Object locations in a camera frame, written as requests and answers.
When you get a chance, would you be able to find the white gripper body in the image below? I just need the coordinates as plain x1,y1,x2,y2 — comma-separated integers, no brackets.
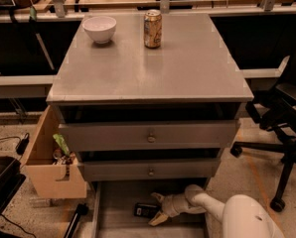
161,193,205,218

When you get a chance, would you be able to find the grey middle drawer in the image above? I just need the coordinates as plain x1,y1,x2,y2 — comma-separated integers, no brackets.
78,158,221,181

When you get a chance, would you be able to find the black bin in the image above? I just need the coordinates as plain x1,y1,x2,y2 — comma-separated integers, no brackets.
0,157,26,214

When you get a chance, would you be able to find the light wooden crate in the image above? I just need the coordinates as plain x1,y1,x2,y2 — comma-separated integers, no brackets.
22,106,87,198

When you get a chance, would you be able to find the grey open bottom drawer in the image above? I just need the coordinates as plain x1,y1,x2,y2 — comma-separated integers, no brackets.
91,179,210,238

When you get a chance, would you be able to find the white ceramic bowl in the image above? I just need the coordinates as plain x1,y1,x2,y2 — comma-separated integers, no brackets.
82,16,117,44

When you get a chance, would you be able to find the black metal stand leg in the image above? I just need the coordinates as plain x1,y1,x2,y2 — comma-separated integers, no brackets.
64,203,88,238

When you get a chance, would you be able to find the grey drawer cabinet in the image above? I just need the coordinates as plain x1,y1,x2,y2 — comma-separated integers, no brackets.
48,13,252,187

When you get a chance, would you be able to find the green snack packet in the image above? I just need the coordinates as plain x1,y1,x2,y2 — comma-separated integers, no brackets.
53,134,70,156

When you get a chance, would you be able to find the gold soda can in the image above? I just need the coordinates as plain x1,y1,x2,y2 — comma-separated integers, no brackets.
144,9,162,49

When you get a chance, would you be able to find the dark rxbar chocolate wrapper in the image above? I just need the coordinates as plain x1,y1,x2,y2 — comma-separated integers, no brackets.
133,203,160,218

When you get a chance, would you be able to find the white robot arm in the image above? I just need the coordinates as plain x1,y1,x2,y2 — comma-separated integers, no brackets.
149,184,285,238

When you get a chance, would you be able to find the black office chair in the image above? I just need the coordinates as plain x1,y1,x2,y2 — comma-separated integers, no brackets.
230,45,296,212

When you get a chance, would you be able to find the grey top drawer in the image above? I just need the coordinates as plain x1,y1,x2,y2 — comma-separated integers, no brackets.
59,120,239,152

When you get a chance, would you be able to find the black power adapter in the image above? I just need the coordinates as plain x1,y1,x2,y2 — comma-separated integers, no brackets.
16,133,30,155

